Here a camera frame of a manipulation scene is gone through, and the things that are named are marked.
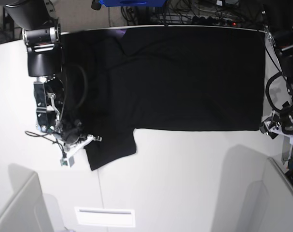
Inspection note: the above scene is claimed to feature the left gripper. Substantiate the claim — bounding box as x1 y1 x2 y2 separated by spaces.
259 101 293 145

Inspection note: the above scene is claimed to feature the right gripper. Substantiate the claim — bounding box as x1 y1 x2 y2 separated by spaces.
56 118 102 159

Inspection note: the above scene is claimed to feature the black T-shirt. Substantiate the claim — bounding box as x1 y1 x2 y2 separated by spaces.
62 27 265 171

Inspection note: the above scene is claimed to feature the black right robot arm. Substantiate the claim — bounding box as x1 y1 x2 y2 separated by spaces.
2 0 101 166

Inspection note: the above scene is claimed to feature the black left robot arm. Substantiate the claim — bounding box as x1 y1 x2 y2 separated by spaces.
259 0 293 142

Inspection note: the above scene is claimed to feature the right grey partition panel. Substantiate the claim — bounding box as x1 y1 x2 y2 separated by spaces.
240 158 293 232

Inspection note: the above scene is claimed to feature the grey partition panel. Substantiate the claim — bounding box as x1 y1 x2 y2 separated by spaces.
240 158 293 232
0 163 65 232

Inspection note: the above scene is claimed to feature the left grey partition panel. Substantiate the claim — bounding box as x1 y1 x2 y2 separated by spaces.
0 163 65 232

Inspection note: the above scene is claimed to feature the black power strip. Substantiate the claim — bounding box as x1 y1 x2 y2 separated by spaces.
191 16 237 27

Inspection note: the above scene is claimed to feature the blue box on stand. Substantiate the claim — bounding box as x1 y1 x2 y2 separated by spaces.
99 0 165 7

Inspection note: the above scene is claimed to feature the grey strap at right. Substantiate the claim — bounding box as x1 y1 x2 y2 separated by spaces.
281 135 293 165

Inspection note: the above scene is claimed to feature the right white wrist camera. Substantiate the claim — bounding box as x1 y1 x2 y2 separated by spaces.
60 156 75 168

